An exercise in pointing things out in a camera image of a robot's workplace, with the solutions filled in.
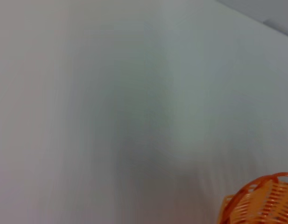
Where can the orange woven plastic basket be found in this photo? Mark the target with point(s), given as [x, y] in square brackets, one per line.
[262, 203]

